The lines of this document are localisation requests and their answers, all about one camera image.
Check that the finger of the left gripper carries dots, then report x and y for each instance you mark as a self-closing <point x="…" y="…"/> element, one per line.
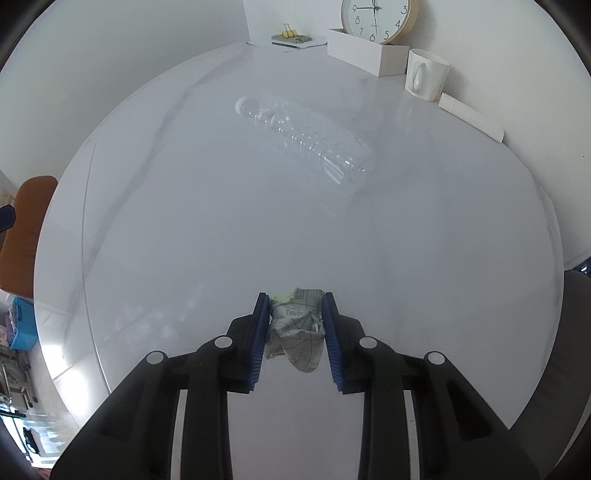
<point x="7" y="217"/>

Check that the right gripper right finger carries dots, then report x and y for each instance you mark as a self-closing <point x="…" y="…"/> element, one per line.
<point x="459" y="434"/>

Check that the white wall clock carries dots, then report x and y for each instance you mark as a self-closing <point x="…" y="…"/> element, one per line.
<point x="379" y="21"/>

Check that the white flat strip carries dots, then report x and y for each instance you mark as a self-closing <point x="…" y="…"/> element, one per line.
<point x="472" y="117"/>

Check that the clear plastic bottle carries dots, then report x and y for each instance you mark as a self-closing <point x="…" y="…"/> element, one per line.
<point x="330" y="150"/>

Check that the white rectangular box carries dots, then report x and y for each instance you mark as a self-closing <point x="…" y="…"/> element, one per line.
<point x="376" y="59"/>

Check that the yellow binder clip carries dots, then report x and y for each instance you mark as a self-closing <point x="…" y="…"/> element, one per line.
<point x="289" y="36"/>

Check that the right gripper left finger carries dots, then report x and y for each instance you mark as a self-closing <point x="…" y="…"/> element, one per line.
<point x="130" y="436"/>

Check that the grey paper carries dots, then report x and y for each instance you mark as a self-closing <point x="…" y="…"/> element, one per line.
<point x="296" y="329"/>

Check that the brown leather chair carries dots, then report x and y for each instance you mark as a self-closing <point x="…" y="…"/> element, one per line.
<point x="19" y="248"/>

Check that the white ceramic mug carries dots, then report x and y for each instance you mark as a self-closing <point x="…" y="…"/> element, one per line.
<point x="426" y="75"/>

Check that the blue plastic storage box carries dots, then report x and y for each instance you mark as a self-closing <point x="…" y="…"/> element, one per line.
<point x="25" y="328"/>

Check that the round white marble table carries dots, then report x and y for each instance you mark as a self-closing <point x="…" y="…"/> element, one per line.
<point x="176" y="213"/>

